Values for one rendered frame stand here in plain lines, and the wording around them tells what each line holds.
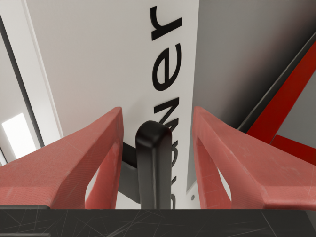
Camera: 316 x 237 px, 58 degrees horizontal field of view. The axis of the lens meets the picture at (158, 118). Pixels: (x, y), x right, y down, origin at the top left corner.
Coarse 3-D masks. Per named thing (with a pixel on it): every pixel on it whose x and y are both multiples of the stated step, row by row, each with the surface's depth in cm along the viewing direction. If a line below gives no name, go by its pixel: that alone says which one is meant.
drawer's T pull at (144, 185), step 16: (144, 128) 11; (160, 128) 11; (144, 144) 11; (160, 144) 11; (128, 160) 13; (144, 160) 12; (160, 160) 12; (128, 176) 13; (144, 176) 12; (160, 176) 12; (128, 192) 14; (144, 192) 13; (160, 192) 13; (144, 208) 14; (160, 208) 14
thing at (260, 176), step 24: (216, 120) 10; (216, 144) 9; (240, 144) 8; (264, 144) 8; (216, 168) 11; (240, 168) 6; (264, 168) 6; (288, 168) 6; (312, 168) 6; (216, 192) 11; (240, 192) 6; (264, 192) 5; (288, 192) 5; (312, 192) 5
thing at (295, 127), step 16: (304, 64) 48; (288, 80) 44; (304, 80) 44; (288, 96) 40; (304, 96) 40; (272, 112) 37; (288, 112) 37; (304, 112) 37; (256, 128) 35; (272, 128) 34; (288, 128) 35; (304, 128) 35; (272, 144) 32; (288, 144) 32; (304, 144) 32; (304, 160) 30
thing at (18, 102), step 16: (0, 16) 10; (0, 32) 10; (0, 48) 10; (0, 64) 10; (16, 64) 11; (0, 80) 11; (16, 80) 11; (0, 96) 11; (16, 96) 11; (0, 112) 11; (16, 112) 12; (32, 112) 12; (0, 128) 11; (32, 128) 13; (0, 144) 12
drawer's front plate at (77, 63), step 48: (0, 0) 9; (48, 0) 9; (96, 0) 11; (144, 0) 13; (192, 0) 16; (48, 48) 10; (96, 48) 12; (144, 48) 14; (192, 48) 18; (48, 96) 11; (96, 96) 13; (144, 96) 16; (192, 96) 21
